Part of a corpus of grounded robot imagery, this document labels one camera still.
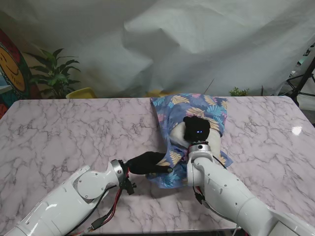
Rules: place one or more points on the thin dry twig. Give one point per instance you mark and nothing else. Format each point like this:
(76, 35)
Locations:
(208, 86)

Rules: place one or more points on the small green plant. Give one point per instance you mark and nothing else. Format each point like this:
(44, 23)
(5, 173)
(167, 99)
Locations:
(238, 92)

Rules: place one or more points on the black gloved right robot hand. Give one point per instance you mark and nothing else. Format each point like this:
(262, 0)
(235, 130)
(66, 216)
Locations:
(197, 130)

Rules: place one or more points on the white pillow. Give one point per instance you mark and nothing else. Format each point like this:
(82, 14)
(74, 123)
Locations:
(177, 134)

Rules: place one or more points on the colourful smiley face board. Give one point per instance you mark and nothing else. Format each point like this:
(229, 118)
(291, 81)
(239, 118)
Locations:
(9, 66)

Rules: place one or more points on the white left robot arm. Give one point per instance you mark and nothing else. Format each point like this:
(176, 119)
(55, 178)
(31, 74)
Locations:
(69, 204)

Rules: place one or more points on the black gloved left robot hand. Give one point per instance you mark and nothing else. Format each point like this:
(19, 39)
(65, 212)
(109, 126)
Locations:
(145, 163)

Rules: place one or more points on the black tripod stand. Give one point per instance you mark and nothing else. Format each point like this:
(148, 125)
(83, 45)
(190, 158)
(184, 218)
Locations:
(303, 81)

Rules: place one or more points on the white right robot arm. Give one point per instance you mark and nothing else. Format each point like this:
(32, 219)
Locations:
(233, 196)

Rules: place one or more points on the large green potted plant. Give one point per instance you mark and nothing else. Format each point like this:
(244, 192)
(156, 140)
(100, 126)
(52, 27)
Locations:
(55, 73)

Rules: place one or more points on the blue leaf print pillowcase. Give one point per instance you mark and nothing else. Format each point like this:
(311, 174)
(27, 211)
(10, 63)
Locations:
(192, 105)

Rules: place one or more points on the yellow brown cardboard piece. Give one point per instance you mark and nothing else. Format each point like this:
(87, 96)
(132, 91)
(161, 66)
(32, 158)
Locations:
(157, 93)

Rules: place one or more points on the white backdrop sheet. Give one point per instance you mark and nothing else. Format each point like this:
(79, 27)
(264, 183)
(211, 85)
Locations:
(172, 37)

